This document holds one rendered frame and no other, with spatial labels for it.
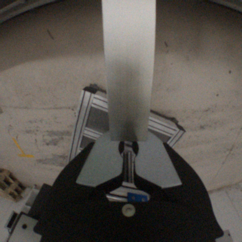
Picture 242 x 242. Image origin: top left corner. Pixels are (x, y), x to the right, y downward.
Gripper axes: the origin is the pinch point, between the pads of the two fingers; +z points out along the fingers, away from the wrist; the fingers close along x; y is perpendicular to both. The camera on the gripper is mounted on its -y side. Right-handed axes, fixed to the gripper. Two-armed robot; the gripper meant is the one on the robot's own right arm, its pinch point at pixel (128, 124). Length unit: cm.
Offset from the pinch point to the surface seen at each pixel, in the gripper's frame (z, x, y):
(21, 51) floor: 82, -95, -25
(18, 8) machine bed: 65, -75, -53
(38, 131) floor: 83, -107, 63
